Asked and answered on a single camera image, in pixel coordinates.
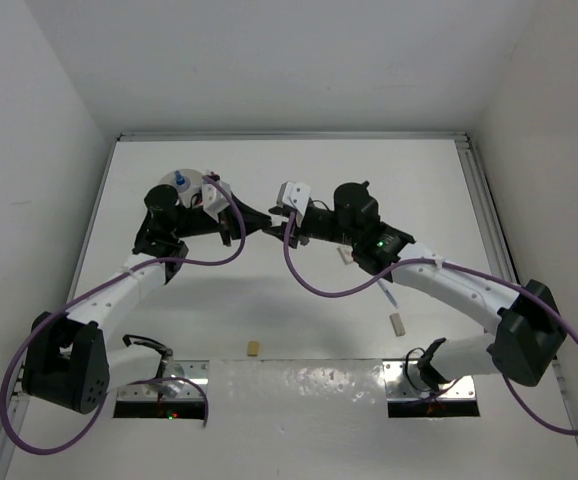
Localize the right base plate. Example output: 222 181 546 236
382 357 477 403

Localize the small yellow eraser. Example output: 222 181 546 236
246 340 260 357

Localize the blue ballpoint pen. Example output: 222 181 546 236
376 279 399 309

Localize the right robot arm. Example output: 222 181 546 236
268 182 567 392

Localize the white round divided container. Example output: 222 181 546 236
160 169 204 208

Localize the left base plate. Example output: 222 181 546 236
116 360 210 403

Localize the purple cable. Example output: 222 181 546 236
281 209 578 437
0 172 248 455

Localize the staples box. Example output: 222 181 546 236
337 245 354 265

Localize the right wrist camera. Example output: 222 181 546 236
276 181 311 216

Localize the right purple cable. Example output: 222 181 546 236
281 209 578 437

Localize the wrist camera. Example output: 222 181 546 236
201 180 231 223
276 181 311 216

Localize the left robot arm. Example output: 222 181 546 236
22 180 272 414

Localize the beige eraser block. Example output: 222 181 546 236
389 312 406 337

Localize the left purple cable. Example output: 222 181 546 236
0 172 248 455

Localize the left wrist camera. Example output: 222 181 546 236
201 180 231 223

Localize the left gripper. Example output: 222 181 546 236
171 192 271 246

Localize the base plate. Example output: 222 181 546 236
116 360 210 403
382 357 477 403

